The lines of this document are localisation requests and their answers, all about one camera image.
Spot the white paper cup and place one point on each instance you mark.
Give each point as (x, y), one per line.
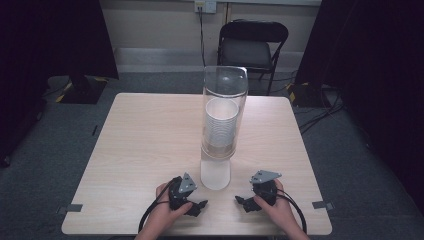
(215, 175)

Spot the grey tape strip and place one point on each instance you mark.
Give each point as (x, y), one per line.
(71, 208)
(322, 205)

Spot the black pen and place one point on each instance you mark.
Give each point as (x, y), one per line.
(95, 130)

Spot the white wall socket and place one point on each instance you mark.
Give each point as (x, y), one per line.
(205, 6)

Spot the black folding chair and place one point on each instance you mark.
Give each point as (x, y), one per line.
(248, 50)

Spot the clear plastic cup dispenser tube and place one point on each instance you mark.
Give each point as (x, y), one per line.
(225, 80)

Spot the stack of white paper cups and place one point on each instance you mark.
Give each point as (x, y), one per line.
(221, 126)

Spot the person's left hand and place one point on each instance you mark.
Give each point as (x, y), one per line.
(163, 215)

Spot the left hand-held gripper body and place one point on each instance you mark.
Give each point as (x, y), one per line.
(178, 195)

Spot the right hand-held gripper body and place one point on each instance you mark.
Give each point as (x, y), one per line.
(265, 190)

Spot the black stand base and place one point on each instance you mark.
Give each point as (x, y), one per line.
(83, 91)
(306, 95)

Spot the dark curtain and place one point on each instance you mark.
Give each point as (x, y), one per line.
(50, 40)
(376, 66)

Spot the person's right hand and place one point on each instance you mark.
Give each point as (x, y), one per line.
(280, 213)

